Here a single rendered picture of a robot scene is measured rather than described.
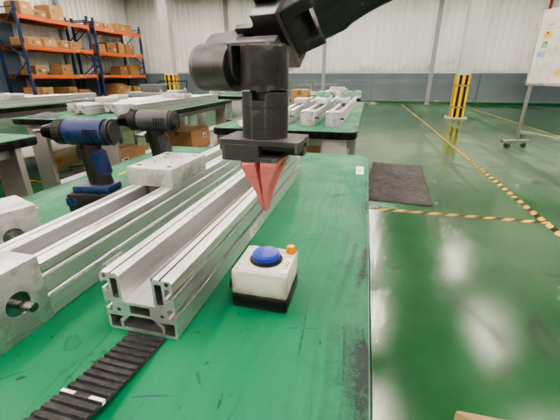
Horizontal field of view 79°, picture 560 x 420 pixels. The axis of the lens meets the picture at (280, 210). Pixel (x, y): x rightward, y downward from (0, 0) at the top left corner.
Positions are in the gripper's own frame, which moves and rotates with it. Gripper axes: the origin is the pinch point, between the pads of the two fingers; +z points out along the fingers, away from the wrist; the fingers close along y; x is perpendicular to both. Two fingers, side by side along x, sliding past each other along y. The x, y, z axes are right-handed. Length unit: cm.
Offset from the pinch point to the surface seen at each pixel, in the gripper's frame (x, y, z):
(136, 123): -42, 51, -3
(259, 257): 2.1, 0.4, 7.3
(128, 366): 18.5, 10.2, 13.6
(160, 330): 12.1, 10.5, 14.1
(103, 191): -20, 46, 9
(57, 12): -968, 1002, -194
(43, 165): -173, 248, 56
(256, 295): 4.3, 0.2, 12.1
